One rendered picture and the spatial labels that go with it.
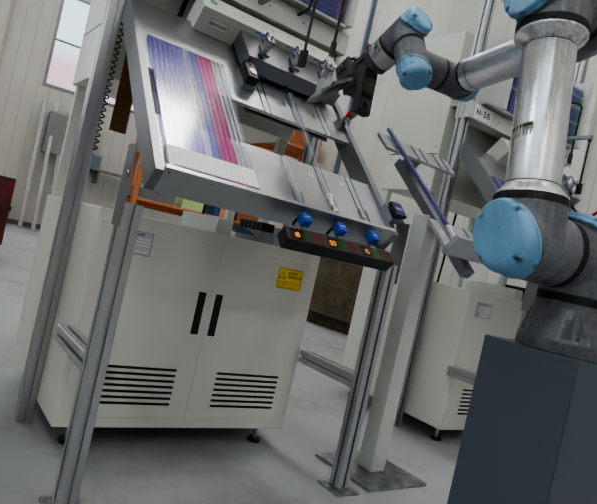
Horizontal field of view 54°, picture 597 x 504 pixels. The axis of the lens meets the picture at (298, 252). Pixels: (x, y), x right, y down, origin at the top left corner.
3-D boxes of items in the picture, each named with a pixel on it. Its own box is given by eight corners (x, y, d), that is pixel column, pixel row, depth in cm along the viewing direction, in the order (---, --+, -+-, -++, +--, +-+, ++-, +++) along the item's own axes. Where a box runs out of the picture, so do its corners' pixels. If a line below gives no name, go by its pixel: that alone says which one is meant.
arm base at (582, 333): (628, 368, 97) (641, 310, 97) (575, 360, 89) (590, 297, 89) (548, 345, 110) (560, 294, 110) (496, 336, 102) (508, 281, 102)
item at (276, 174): (383, 239, 159) (391, 231, 157) (156, 178, 121) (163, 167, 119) (362, 190, 170) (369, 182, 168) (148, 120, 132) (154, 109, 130)
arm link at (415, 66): (452, 79, 130) (443, 45, 136) (413, 62, 125) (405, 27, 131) (429, 102, 136) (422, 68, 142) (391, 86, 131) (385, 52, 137)
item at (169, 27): (339, 154, 182) (349, 142, 179) (137, 81, 144) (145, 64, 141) (312, 90, 201) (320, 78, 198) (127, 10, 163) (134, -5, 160)
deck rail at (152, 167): (152, 190, 122) (164, 170, 118) (143, 188, 121) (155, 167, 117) (127, 11, 163) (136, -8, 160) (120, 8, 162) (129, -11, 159)
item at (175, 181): (379, 248, 159) (396, 232, 155) (152, 191, 122) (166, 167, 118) (378, 245, 160) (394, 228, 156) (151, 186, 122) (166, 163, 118)
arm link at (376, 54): (403, 65, 142) (379, 52, 137) (390, 77, 145) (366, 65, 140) (397, 42, 145) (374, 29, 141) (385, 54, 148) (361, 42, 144)
